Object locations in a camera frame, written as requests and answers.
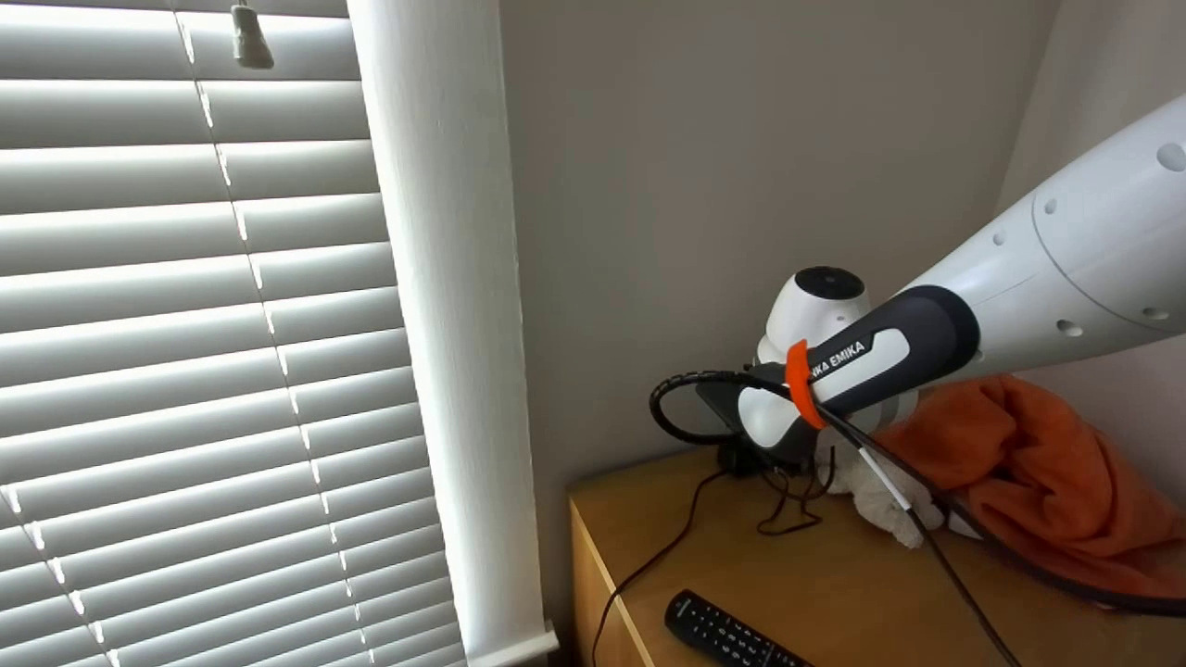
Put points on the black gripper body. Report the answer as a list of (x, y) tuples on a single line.
[(799, 452)]

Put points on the black alarm clock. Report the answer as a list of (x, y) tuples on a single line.
[(745, 461)]

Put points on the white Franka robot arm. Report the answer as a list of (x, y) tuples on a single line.
[(1087, 259)]

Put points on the white plush toy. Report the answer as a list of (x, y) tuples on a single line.
[(883, 500)]

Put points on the large wooden dresser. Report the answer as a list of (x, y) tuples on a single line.
[(840, 595)]

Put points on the black remote control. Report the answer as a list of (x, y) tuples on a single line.
[(724, 631)]

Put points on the orange blanket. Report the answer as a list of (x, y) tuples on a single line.
[(1050, 483)]

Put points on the white window blind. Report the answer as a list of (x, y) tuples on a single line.
[(185, 309)]

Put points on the white window frame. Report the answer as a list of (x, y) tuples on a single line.
[(447, 309)]

